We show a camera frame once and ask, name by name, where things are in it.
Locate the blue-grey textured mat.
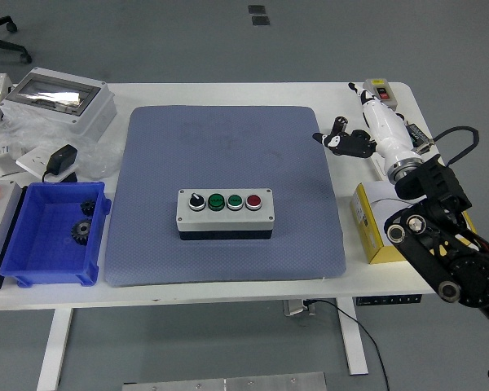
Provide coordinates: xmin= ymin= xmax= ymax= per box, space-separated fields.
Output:
xmin=104 ymin=104 xmax=347 ymax=288

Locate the silver metal plate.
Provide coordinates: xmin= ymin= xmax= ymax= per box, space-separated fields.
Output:
xmin=121 ymin=371 xmax=328 ymax=391

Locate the black cable under table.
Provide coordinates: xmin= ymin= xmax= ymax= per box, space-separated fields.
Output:
xmin=303 ymin=299 xmax=390 ymax=391

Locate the black office chair base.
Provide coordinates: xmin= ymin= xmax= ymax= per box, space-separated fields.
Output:
xmin=0 ymin=15 xmax=33 ymax=65

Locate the white wall socket panel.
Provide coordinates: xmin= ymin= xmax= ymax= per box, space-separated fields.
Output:
xmin=15 ymin=145 xmax=79 ymax=183

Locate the silver under-table bracket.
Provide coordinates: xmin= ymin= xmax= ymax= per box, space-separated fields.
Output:
xmin=283 ymin=299 xmax=315 ymax=317

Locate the white orange printed packet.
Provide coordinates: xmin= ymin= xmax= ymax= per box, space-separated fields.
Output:
xmin=0 ymin=142 xmax=25 ymax=179

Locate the black green terminal module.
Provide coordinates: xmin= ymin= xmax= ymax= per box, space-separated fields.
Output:
xmin=406 ymin=123 xmax=434 ymax=151

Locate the yellow white cardboard box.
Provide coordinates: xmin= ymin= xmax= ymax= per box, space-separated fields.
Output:
xmin=349 ymin=182 xmax=478 ymax=265

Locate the grey clear-lid distribution box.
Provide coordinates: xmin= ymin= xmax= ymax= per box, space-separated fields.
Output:
xmin=0 ymin=67 xmax=118 ymax=143

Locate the grey emergency-stop control box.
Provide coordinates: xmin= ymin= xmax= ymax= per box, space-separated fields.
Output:
xmin=0 ymin=179 xmax=25 ymax=291

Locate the white table leg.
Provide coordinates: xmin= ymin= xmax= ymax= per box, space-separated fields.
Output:
xmin=336 ymin=297 xmax=369 ymax=376
xmin=35 ymin=308 xmax=73 ymax=391

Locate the grey four-button control box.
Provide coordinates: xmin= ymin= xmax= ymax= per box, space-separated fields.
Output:
xmin=175 ymin=187 xmax=275 ymax=241

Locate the blue plastic bin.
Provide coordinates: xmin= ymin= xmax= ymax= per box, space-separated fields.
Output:
xmin=0 ymin=181 xmax=112 ymax=288

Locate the black power adapter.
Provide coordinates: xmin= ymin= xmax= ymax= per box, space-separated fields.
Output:
xmin=42 ymin=143 xmax=79 ymax=183

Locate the black table control panel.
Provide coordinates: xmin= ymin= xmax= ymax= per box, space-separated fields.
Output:
xmin=355 ymin=293 xmax=424 ymax=306

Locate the large black gear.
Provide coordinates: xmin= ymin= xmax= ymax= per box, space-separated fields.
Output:
xmin=70 ymin=218 xmax=94 ymax=246

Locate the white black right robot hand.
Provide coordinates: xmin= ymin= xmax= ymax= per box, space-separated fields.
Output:
xmin=312 ymin=82 xmax=421 ymax=168

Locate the clear plastic bag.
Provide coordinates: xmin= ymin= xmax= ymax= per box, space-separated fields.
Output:
xmin=0 ymin=105 xmax=123 ymax=180

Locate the white wall switch panel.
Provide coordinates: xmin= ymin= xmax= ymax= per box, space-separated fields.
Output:
xmin=369 ymin=156 xmax=389 ymax=181

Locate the grey red-black switch box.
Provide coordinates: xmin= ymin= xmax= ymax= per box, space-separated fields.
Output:
xmin=362 ymin=77 xmax=399 ymax=110

